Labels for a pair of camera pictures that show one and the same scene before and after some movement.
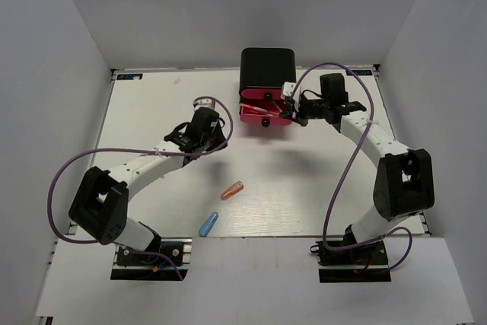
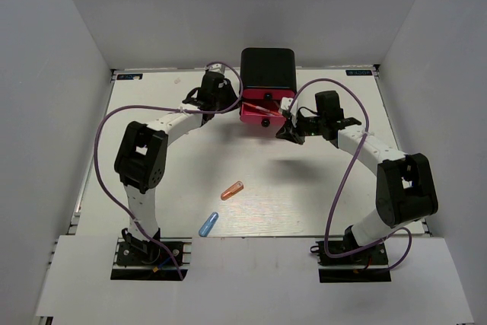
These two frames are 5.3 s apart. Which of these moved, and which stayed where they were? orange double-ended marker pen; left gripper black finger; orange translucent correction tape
Moved: left gripper black finger
Stayed: orange translucent correction tape; orange double-ended marker pen
